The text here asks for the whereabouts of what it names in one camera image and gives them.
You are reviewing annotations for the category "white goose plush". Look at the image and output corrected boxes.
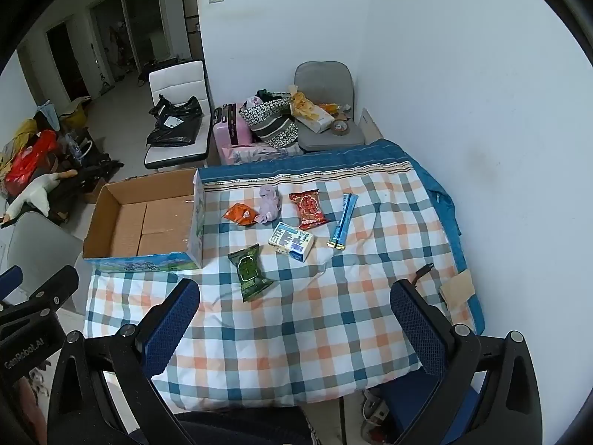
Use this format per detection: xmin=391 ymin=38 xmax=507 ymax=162
xmin=0 ymin=170 xmax=79 ymax=228

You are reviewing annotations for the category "plaid blanket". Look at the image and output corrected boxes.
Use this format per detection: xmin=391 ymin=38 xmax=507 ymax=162
xmin=83 ymin=161 xmax=457 ymax=411

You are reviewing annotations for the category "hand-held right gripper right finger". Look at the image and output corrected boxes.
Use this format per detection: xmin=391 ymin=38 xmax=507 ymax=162
xmin=390 ymin=279 xmax=543 ymax=445

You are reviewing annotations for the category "long blue stick packet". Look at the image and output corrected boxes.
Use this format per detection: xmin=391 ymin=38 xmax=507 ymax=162
xmin=327 ymin=193 xmax=360 ymax=249

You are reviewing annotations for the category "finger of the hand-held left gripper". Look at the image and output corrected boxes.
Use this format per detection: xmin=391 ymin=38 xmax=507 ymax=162
xmin=0 ymin=265 xmax=24 ymax=298
xmin=0 ymin=266 xmax=80 ymax=323

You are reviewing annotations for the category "light blue cloth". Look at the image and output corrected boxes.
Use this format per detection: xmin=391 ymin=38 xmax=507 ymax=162
xmin=36 ymin=101 xmax=59 ymax=131

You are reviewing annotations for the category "patterned tote bag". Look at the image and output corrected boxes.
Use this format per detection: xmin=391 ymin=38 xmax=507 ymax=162
xmin=238 ymin=95 xmax=301 ymax=149

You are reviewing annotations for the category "white leather chair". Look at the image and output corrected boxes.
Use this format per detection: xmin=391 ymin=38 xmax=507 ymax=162
xmin=143 ymin=60 xmax=209 ymax=170

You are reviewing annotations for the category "pink suitcase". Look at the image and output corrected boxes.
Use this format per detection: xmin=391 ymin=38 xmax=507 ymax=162
xmin=212 ymin=103 xmax=253 ymax=155

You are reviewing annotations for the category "red snack packet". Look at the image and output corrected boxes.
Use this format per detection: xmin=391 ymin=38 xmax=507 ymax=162
xmin=289 ymin=188 xmax=331 ymax=231

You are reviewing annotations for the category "small cardboard box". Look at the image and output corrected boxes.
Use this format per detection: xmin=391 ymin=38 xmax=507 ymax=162
xmin=83 ymin=176 xmax=108 ymax=205

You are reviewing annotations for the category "grey padded chair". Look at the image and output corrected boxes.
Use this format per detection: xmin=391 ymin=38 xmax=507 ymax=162
xmin=294 ymin=60 xmax=367 ymax=153

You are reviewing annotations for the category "flat cardboard sheet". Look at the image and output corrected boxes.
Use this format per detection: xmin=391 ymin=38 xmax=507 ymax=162
xmin=359 ymin=108 xmax=384 ymax=145

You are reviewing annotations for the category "white and blue tissue pack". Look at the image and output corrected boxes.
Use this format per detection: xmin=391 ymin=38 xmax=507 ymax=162
xmin=269 ymin=221 xmax=315 ymax=261

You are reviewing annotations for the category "sliding glass door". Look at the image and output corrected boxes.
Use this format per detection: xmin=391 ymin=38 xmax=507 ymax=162
xmin=88 ymin=0 xmax=172 ymax=79

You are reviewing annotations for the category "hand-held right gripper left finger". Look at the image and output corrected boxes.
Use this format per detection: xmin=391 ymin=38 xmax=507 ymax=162
xmin=46 ymin=278 xmax=201 ymax=445

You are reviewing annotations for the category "white power strip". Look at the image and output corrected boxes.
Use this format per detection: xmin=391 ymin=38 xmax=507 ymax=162
xmin=361 ymin=389 xmax=394 ymax=445

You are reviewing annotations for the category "black plastic bag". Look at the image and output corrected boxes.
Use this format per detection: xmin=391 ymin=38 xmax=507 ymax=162
xmin=146 ymin=94 xmax=203 ymax=148

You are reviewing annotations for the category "green snack packet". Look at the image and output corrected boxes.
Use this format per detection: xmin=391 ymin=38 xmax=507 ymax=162
xmin=227 ymin=244 xmax=276 ymax=303

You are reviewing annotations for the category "white and yellow bag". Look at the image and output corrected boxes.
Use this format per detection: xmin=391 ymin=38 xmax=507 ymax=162
xmin=289 ymin=86 xmax=334 ymax=133

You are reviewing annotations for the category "red plastic bag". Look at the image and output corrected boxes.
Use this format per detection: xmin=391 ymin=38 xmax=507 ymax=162
xmin=4 ymin=141 xmax=59 ymax=184

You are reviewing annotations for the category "yellow bin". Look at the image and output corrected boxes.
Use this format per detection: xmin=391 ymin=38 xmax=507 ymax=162
xmin=62 ymin=97 xmax=91 ymax=128

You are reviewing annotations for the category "brown cardboard piece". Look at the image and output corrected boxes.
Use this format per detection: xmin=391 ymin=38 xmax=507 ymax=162
xmin=439 ymin=270 xmax=476 ymax=309

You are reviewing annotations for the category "pink floral bag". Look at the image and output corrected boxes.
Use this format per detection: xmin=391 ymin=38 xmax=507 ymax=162
xmin=221 ymin=141 xmax=304 ymax=165

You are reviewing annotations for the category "orange snack packet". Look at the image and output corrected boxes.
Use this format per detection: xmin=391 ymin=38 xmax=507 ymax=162
xmin=222 ymin=202 xmax=261 ymax=226

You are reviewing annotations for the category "yellow cloth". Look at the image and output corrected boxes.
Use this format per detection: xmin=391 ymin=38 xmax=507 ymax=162
xmin=0 ymin=118 xmax=38 ymax=158

